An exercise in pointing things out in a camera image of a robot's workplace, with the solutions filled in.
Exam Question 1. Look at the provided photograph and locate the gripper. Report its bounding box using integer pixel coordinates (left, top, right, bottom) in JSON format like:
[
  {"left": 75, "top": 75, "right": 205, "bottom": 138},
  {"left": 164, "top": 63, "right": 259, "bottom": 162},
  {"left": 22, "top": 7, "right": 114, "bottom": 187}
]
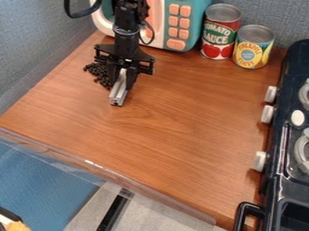
[{"left": 92, "top": 42, "right": 157, "bottom": 91}]

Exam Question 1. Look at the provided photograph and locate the grey metal bar tool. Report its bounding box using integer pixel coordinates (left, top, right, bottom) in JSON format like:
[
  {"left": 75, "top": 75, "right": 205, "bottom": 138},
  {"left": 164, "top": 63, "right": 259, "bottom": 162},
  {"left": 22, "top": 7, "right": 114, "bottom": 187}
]
[{"left": 107, "top": 68, "right": 129, "bottom": 107}]

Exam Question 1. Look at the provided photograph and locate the pile of black bits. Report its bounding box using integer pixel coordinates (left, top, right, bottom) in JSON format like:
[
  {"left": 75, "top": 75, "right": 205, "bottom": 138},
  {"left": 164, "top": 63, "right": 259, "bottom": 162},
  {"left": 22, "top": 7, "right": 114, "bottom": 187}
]
[{"left": 81, "top": 60, "right": 117, "bottom": 90}]

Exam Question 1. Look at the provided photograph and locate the toy microwave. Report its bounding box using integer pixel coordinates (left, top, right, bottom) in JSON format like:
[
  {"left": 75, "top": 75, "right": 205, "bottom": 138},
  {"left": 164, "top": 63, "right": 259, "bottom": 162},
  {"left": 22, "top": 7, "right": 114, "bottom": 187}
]
[{"left": 89, "top": 0, "right": 214, "bottom": 53}]

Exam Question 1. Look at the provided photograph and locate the red tomato sauce can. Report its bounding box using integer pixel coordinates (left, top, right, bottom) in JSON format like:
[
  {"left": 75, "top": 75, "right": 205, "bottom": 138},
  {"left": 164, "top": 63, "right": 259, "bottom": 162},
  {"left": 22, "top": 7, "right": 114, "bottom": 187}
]
[{"left": 199, "top": 3, "right": 243, "bottom": 60}]

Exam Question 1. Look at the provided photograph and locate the yellow pineapple can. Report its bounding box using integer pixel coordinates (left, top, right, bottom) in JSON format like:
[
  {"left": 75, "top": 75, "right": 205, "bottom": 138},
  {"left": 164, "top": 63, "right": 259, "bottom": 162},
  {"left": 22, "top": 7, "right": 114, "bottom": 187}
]
[{"left": 230, "top": 23, "right": 276, "bottom": 70}]

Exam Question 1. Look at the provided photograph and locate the toy stove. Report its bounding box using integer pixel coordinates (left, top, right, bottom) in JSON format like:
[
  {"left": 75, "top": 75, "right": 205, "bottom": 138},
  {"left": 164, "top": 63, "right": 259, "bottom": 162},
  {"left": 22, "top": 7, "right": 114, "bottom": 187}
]
[{"left": 231, "top": 38, "right": 309, "bottom": 231}]

